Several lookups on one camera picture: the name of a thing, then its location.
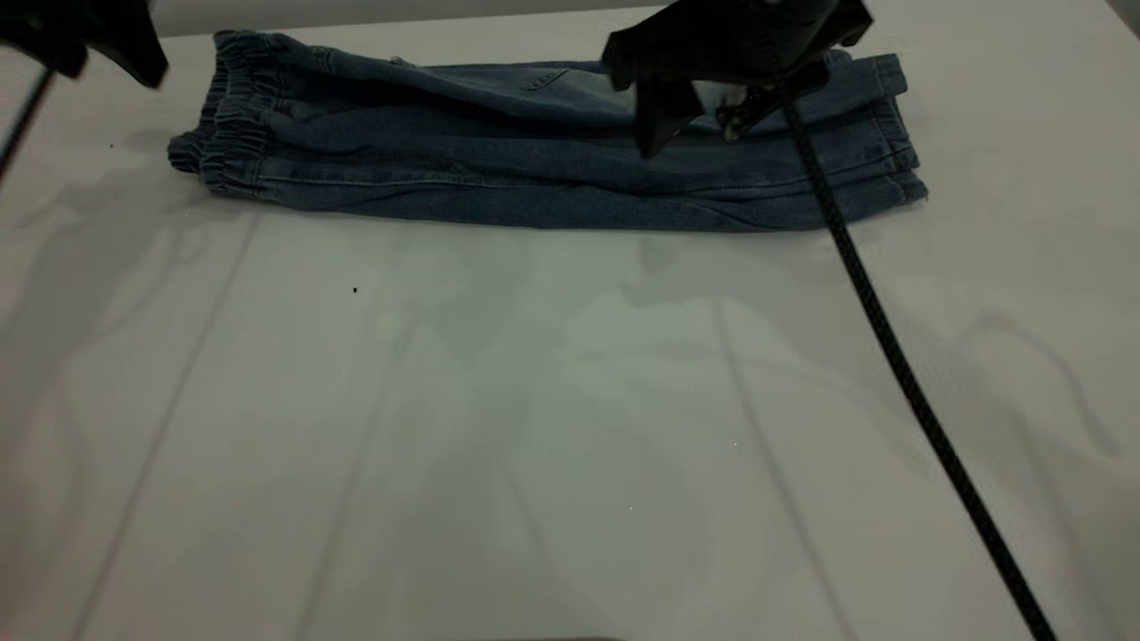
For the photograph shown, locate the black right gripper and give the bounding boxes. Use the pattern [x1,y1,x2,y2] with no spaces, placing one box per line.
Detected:
[604,0,875,160]

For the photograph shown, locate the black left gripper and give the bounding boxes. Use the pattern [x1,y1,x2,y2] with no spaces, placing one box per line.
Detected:
[0,0,171,91]

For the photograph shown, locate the blue denim shorts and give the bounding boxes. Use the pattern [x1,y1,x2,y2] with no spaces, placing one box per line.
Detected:
[167,29,930,234]

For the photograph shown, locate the black braided right cable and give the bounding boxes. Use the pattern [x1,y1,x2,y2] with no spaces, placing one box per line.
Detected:
[782,93,1061,641]

